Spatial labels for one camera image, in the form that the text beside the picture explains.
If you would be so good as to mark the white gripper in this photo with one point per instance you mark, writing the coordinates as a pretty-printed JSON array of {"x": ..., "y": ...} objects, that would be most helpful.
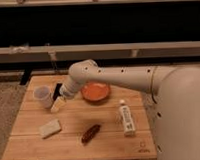
[{"x": 67, "y": 90}]

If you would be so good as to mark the dark red pepper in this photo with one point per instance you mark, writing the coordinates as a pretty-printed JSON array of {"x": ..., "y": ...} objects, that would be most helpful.
[{"x": 90, "y": 134}]

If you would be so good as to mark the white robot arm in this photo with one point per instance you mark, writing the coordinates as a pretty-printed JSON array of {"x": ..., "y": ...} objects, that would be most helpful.
[{"x": 176, "y": 90}]

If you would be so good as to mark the white sponge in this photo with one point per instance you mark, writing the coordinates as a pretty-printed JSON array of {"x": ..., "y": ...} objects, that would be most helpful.
[{"x": 50, "y": 128}]

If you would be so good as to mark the black phone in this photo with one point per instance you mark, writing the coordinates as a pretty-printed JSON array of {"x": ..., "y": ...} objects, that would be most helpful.
[{"x": 56, "y": 91}]

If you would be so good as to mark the translucent plastic cup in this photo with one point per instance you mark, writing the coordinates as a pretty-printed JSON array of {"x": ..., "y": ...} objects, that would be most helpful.
[{"x": 43, "y": 95}]

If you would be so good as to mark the orange bowl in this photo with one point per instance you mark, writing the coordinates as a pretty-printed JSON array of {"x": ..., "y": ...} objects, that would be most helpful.
[{"x": 95, "y": 92}]

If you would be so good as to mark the wooden table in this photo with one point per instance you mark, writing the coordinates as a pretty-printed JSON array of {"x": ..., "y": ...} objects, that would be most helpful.
[{"x": 75, "y": 118}]

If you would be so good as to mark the white bottle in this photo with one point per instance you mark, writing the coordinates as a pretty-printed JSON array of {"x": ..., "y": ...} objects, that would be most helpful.
[{"x": 126, "y": 118}]

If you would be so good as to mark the grey metal rail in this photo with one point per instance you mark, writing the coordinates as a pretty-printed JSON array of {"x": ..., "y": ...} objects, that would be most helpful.
[{"x": 105, "y": 51}]

